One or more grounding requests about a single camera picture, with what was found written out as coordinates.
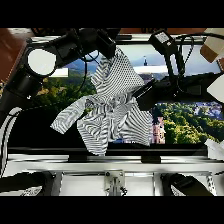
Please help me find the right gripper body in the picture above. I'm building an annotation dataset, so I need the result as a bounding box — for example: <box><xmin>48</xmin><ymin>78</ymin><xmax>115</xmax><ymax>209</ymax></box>
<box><xmin>132</xmin><ymin>79</ymin><xmax>161</xmax><ymax>111</ymax></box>

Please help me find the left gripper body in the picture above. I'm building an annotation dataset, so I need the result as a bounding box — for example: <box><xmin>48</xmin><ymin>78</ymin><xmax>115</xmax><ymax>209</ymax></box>
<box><xmin>96</xmin><ymin>28</ymin><xmax>118</xmax><ymax>60</ymax></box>

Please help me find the blue striped white shirt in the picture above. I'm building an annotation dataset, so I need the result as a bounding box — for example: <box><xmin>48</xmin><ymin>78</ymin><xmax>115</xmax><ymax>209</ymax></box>
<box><xmin>50</xmin><ymin>46</ymin><xmax>155</xmax><ymax>157</ymax></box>

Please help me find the white garment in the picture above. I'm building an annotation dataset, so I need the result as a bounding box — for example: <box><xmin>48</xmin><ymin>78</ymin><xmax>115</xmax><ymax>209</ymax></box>
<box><xmin>203</xmin><ymin>137</ymin><xmax>224</xmax><ymax>162</ymax></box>

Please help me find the white cable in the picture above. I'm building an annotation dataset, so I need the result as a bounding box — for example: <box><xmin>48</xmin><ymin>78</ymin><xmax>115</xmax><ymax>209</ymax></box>
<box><xmin>0</xmin><ymin>106</ymin><xmax>24</xmax><ymax>178</ymax></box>

